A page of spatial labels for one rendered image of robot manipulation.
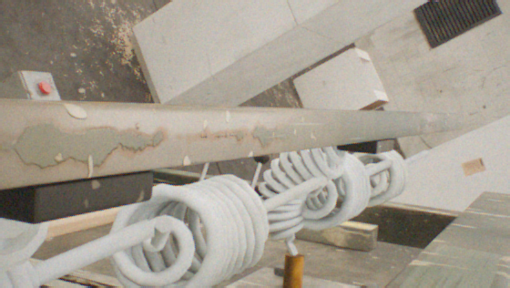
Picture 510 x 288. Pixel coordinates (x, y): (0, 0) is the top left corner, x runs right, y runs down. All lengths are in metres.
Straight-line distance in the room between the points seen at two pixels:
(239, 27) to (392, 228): 2.54
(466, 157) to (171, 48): 2.25
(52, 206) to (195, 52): 3.74
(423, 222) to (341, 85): 4.96
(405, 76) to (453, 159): 4.74
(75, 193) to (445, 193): 4.68
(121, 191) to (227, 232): 0.17
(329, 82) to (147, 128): 6.14
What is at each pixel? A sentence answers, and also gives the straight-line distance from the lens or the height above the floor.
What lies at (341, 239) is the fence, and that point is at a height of 1.66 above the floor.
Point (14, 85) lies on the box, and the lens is 1.85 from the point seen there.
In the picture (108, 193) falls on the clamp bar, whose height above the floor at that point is 1.96.
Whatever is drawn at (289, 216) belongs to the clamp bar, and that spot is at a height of 1.87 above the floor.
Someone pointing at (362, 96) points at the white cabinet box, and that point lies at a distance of 6.21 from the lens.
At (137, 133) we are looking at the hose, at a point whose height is 1.97.
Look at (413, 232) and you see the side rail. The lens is 1.38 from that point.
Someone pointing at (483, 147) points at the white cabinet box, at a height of 1.54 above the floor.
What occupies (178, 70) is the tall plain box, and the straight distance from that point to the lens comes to 3.95.
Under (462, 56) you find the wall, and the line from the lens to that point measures 9.32.
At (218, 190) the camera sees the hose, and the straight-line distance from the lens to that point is 0.37.
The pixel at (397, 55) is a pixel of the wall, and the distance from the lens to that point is 9.51.
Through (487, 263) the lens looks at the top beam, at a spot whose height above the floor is 1.95.
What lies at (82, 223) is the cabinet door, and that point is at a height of 1.31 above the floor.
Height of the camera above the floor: 2.08
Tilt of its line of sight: 25 degrees down
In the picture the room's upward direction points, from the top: 63 degrees clockwise
